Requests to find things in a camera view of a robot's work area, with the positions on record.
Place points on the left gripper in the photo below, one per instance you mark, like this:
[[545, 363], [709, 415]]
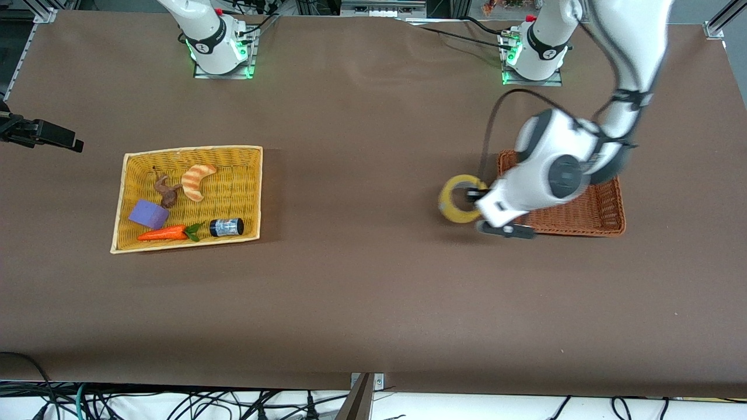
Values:
[[471, 197]]

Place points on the yellow clear tape roll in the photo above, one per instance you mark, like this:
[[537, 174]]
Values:
[[449, 204]]

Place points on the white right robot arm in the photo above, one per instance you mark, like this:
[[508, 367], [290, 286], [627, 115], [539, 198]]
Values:
[[213, 41]]

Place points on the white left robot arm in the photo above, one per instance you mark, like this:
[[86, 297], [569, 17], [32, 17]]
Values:
[[630, 46]]

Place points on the purple block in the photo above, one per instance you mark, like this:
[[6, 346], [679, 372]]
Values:
[[149, 213]]

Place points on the brown toy figure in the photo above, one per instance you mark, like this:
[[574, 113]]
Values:
[[168, 195]]

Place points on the brown woven basket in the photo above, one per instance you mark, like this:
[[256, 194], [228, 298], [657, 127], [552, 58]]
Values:
[[595, 214]]

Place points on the orange toy carrot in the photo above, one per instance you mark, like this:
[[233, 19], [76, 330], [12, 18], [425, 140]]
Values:
[[163, 234]]

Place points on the toy croissant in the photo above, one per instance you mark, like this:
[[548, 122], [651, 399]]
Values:
[[195, 181]]

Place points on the yellow woven basket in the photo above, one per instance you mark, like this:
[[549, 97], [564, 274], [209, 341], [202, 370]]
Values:
[[239, 192]]

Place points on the small black bottle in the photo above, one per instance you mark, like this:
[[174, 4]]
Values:
[[226, 227]]

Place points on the grey metal box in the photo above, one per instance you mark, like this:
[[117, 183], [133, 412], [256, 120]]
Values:
[[382, 7]]

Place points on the aluminium frame rail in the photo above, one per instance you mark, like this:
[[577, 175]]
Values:
[[22, 58]]

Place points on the metal table corner bracket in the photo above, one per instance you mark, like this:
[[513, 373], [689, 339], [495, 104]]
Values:
[[712, 29], [45, 16]]

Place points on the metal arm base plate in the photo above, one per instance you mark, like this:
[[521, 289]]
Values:
[[252, 58], [557, 79]]

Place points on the metal mount post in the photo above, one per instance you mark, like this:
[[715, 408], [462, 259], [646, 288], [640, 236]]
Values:
[[362, 399]]

